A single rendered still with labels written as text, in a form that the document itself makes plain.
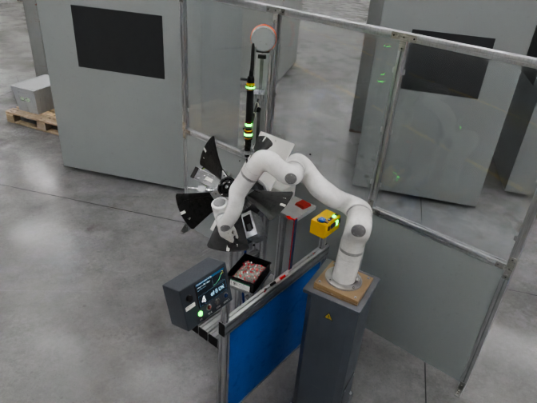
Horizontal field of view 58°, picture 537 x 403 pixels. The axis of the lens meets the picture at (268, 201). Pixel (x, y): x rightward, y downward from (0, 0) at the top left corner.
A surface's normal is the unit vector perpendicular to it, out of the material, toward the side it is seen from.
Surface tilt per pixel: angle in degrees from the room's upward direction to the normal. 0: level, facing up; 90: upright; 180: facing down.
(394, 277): 90
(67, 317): 0
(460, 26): 90
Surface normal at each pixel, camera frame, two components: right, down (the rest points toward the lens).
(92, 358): 0.06, -0.86
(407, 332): -0.63, 0.36
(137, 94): -0.25, 0.48
